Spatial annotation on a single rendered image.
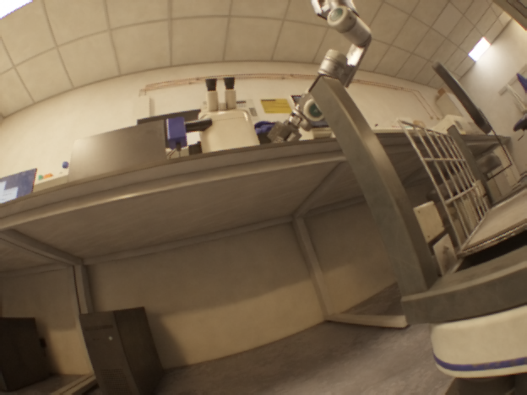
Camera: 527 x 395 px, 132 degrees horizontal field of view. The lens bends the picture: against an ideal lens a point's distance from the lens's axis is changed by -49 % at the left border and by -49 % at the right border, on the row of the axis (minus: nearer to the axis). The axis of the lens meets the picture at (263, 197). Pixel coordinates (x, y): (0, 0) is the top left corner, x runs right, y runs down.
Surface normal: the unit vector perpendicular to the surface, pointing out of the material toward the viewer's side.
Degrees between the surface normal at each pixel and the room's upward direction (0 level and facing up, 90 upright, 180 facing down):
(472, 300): 90
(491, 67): 90
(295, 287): 90
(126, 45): 180
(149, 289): 90
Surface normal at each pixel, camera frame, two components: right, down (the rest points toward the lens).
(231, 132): 0.22, -0.39
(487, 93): -0.93, 0.19
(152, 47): 0.29, 0.90
